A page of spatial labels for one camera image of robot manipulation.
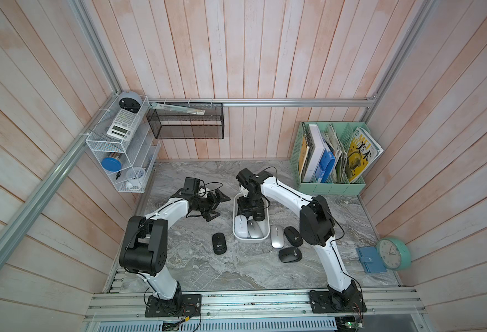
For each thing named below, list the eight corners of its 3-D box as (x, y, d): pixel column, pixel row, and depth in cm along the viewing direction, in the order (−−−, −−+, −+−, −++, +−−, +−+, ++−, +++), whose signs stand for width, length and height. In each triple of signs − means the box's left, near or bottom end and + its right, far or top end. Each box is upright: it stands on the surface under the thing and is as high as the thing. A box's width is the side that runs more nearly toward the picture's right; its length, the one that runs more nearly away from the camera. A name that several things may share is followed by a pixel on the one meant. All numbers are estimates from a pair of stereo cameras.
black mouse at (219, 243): (211, 254, 87) (211, 252, 86) (213, 235, 93) (212, 232, 91) (226, 254, 87) (226, 252, 86) (227, 235, 93) (226, 232, 91)
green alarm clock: (384, 273, 83) (403, 264, 73) (373, 247, 90) (389, 236, 80) (397, 273, 83) (418, 264, 73) (385, 247, 90) (402, 236, 80)
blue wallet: (365, 273, 83) (367, 271, 81) (355, 248, 89) (358, 246, 87) (383, 273, 83) (387, 271, 81) (373, 248, 89) (376, 246, 87)
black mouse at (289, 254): (279, 262, 85) (280, 260, 83) (277, 249, 89) (278, 247, 87) (301, 262, 85) (303, 260, 83) (299, 249, 89) (300, 247, 87)
